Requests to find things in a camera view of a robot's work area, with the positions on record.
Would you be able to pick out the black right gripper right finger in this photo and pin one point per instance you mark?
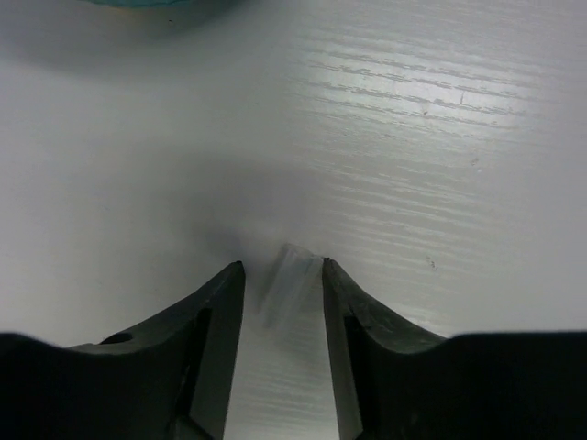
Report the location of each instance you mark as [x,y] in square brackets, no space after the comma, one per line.
[393,379]

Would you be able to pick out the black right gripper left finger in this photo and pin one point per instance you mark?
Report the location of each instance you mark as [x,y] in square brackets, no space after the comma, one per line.
[167,377]

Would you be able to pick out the clear pen cap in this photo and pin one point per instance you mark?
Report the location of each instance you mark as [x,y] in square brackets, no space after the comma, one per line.
[289,283]

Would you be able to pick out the teal round desk organizer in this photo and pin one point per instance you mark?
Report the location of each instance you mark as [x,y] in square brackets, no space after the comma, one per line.
[206,5]

